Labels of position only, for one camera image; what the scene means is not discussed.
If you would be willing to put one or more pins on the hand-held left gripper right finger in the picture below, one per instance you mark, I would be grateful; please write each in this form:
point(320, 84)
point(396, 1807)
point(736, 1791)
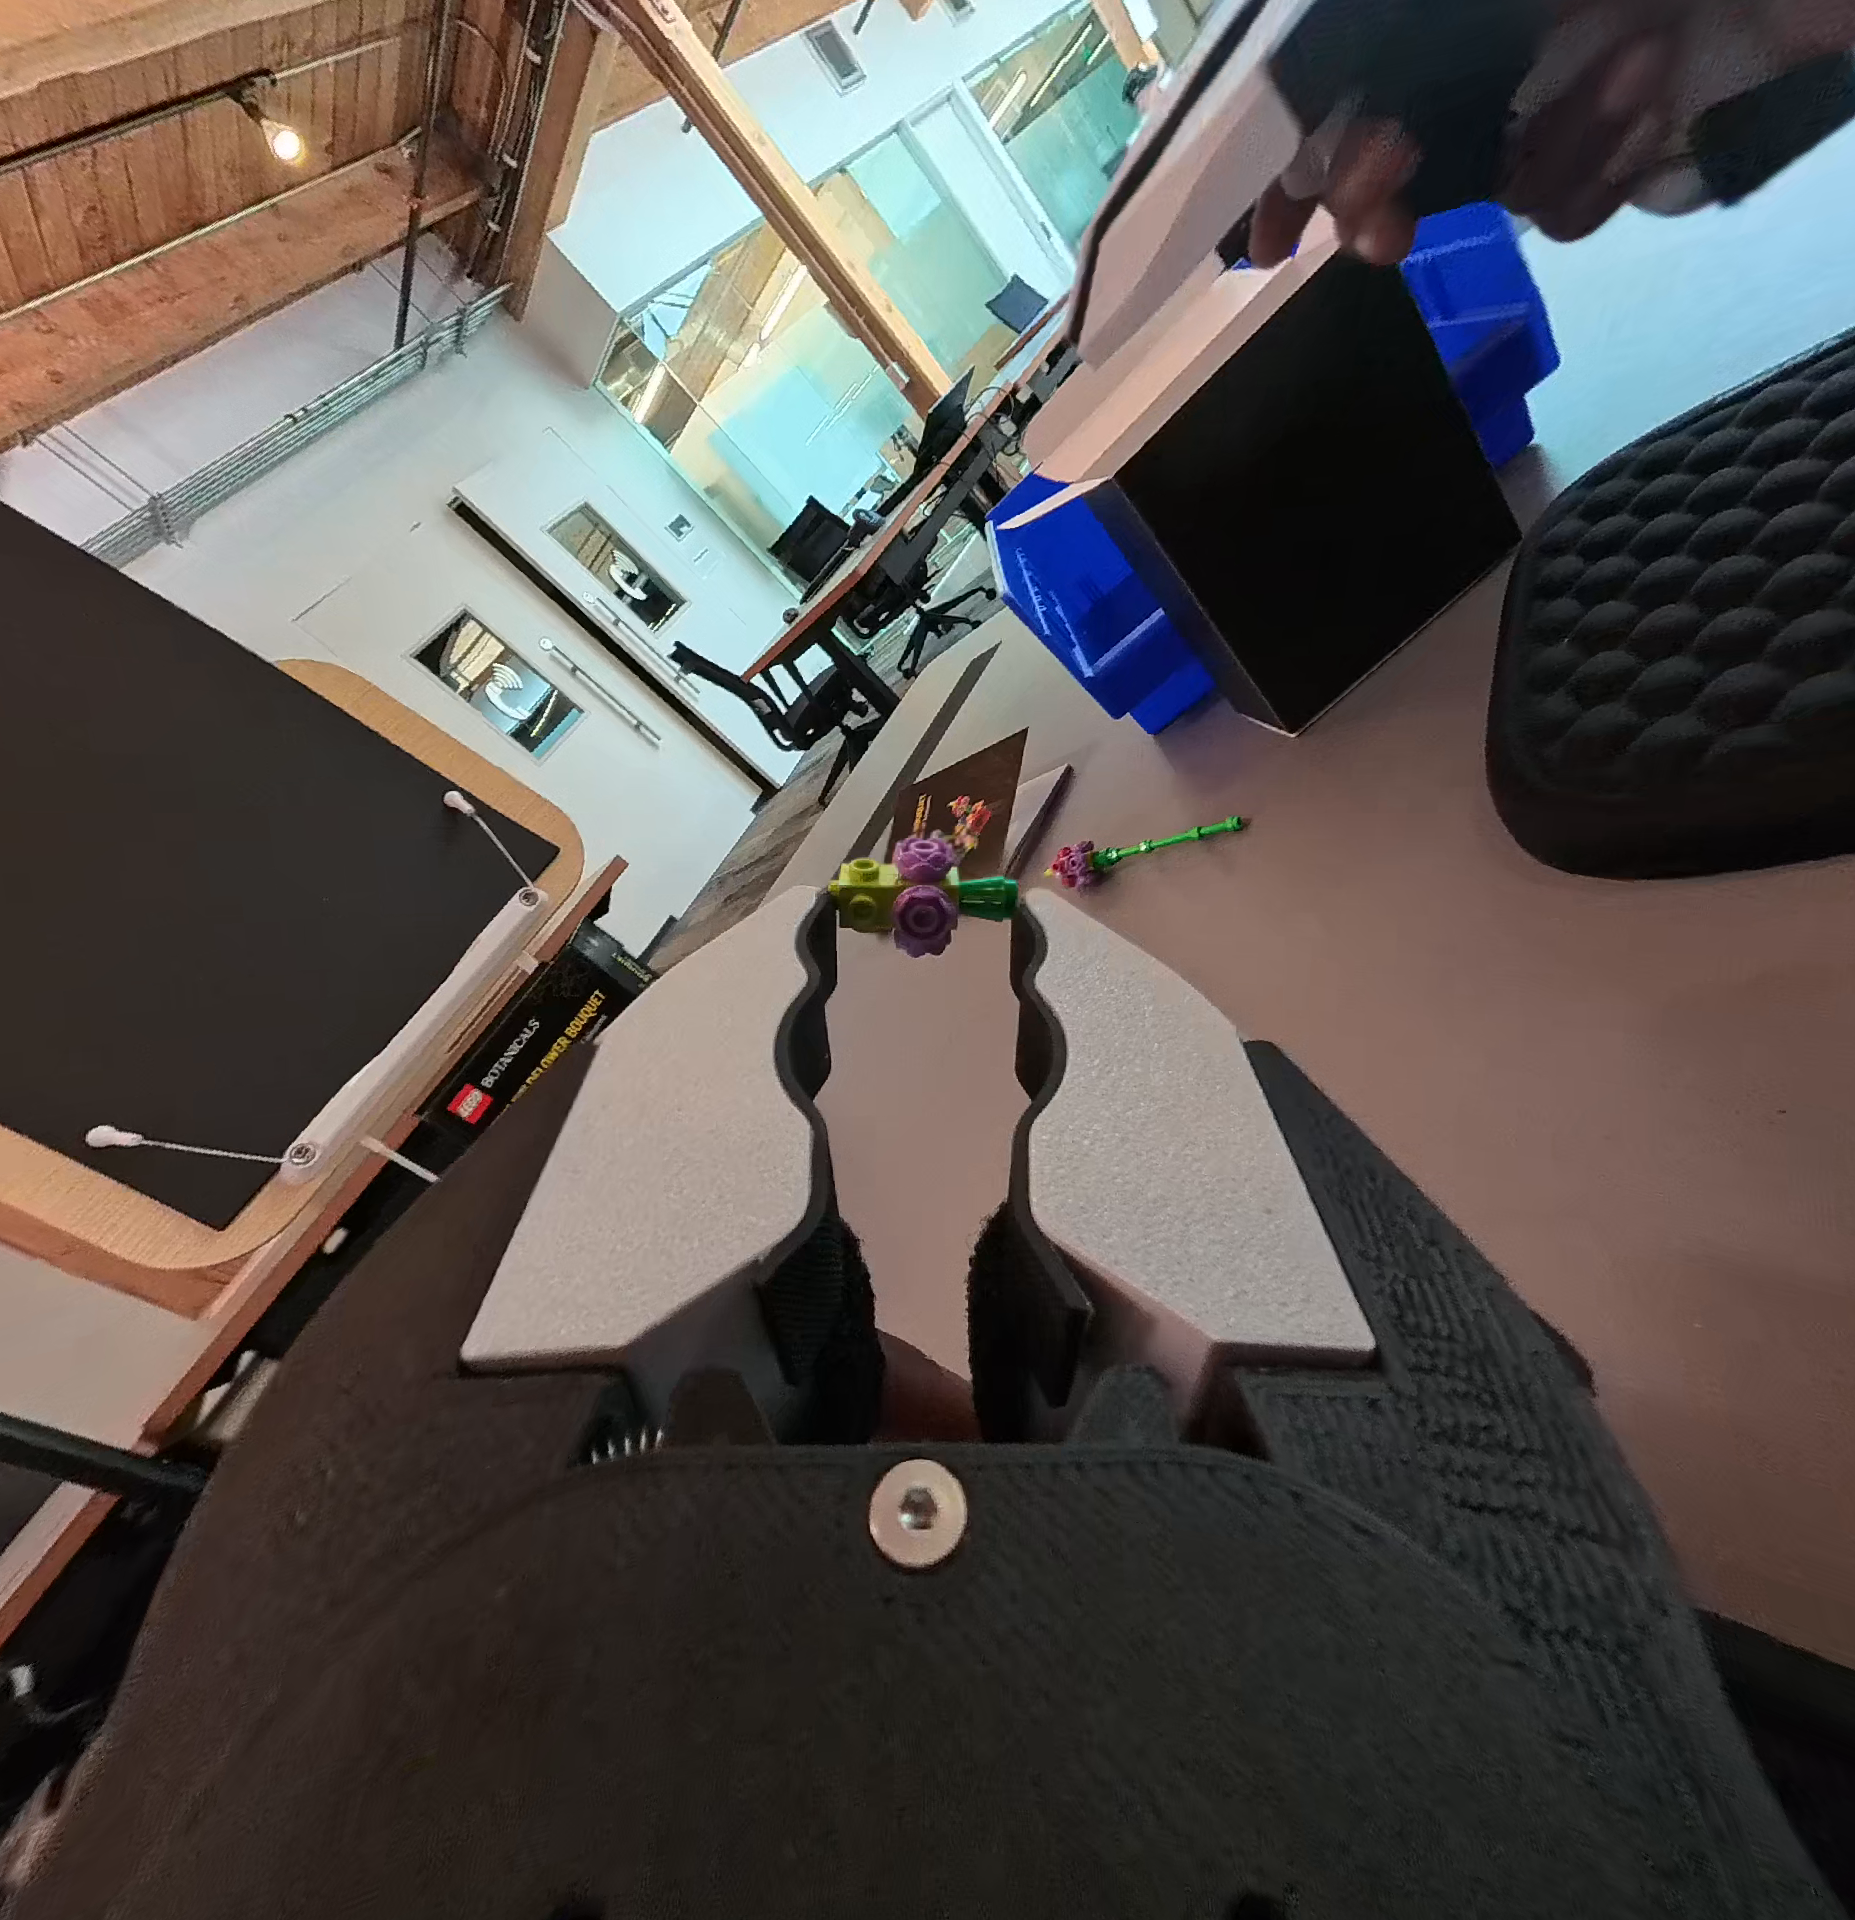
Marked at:
point(1182, 1170)

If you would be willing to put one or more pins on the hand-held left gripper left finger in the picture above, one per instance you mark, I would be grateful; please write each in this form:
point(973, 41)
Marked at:
point(657, 1140)

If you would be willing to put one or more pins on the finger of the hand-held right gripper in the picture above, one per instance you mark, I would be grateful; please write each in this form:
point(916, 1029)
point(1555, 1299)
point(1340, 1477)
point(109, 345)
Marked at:
point(1182, 181)

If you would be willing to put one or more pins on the lego flower with green stem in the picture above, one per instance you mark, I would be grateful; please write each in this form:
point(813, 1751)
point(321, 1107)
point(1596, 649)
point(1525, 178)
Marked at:
point(1077, 863)

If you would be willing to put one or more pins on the black carton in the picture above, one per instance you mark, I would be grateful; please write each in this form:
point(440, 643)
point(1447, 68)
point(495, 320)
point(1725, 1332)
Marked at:
point(1319, 496)

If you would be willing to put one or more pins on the purple toy flower cluster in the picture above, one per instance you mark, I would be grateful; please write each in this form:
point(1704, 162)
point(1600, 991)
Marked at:
point(927, 912)

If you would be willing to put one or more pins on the black lego set box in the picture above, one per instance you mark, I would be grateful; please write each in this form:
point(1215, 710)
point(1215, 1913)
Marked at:
point(530, 1051)

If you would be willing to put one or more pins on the lego instruction booklet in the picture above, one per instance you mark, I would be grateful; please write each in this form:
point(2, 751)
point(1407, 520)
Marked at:
point(966, 795)

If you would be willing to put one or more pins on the blue plastic bin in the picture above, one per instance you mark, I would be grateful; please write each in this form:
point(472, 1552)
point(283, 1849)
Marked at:
point(1482, 330)
point(1077, 615)

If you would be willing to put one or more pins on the black office chair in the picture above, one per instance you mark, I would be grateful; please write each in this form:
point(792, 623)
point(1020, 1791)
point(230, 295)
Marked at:
point(786, 706)

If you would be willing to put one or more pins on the brown office desk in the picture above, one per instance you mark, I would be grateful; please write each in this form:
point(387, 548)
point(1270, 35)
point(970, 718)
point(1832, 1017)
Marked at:
point(867, 558)

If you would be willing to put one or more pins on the black panel with wooden rim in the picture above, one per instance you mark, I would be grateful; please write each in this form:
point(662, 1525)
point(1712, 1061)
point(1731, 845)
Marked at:
point(164, 899)

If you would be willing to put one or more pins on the black honeycomb cushion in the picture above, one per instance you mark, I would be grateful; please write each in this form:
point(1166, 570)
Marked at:
point(1694, 631)

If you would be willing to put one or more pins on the ceiling spot lamp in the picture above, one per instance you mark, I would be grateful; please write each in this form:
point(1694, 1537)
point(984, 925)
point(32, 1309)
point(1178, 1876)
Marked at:
point(281, 140)

